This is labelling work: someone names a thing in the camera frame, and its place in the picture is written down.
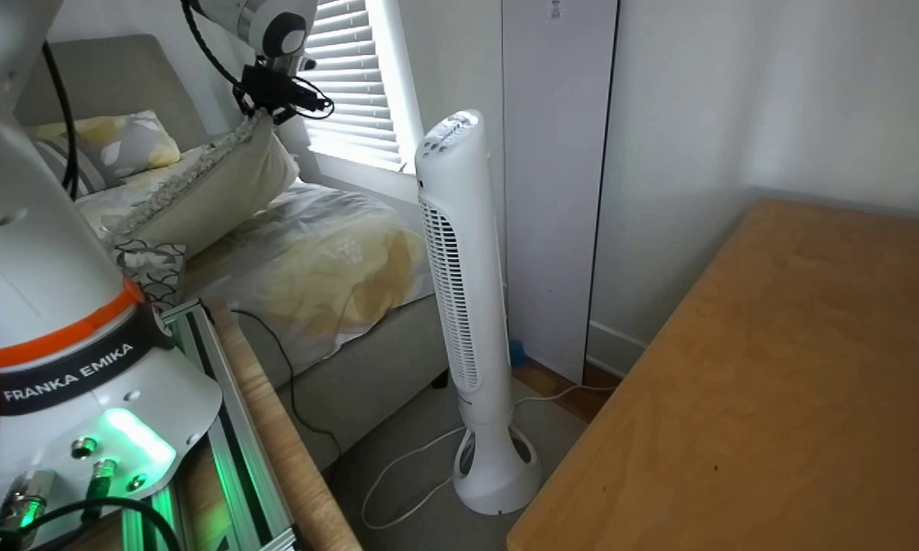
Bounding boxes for robot mount stand with rails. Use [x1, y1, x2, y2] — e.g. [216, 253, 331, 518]
[71, 293, 363, 551]

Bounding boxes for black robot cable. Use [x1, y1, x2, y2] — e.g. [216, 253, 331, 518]
[38, 0, 254, 202]

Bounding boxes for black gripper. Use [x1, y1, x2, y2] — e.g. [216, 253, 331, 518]
[235, 65, 332, 120]

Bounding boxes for white window blinds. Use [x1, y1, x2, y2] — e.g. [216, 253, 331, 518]
[305, 0, 401, 167]

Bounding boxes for white leaning panel board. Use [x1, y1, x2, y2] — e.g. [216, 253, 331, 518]
[499, 0, 617, 383]

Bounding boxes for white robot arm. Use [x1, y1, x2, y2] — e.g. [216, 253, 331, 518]
[0, 0, 220, 511]

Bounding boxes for cream tufted throw pillow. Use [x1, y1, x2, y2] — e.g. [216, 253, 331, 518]
[101, 116, 299, 257]

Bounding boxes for wooden dresser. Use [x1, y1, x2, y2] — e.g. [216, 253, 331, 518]
[505, 202, 919, 551]

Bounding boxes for bed with patterned duvet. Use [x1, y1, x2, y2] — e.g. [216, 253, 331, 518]
[15, 38, 443, 466]

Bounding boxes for white tower fan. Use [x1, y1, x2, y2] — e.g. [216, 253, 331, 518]
[415, 110, 538, 513]

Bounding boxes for white fan power cord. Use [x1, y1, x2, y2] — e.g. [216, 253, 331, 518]
[358, 385, 614, 532]

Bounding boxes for yellow grey bed pillow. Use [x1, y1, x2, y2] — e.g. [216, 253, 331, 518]
[28, 110, 181, 192]

